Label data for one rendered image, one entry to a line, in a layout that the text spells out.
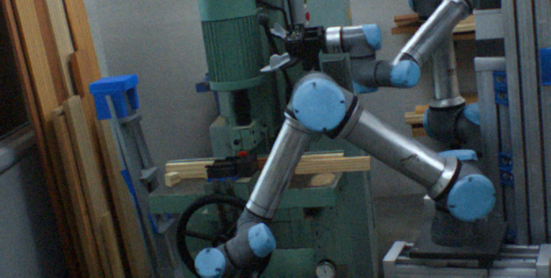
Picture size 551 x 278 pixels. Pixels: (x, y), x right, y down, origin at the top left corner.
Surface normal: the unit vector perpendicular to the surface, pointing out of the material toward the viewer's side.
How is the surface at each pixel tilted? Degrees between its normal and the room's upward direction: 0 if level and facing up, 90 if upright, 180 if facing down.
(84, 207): 87
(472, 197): 95
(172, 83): 90
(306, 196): 90
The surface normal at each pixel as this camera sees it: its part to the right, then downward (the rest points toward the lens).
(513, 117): -0.38, 0.25
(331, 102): -0.11, 0.15
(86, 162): 0.97, -0.14
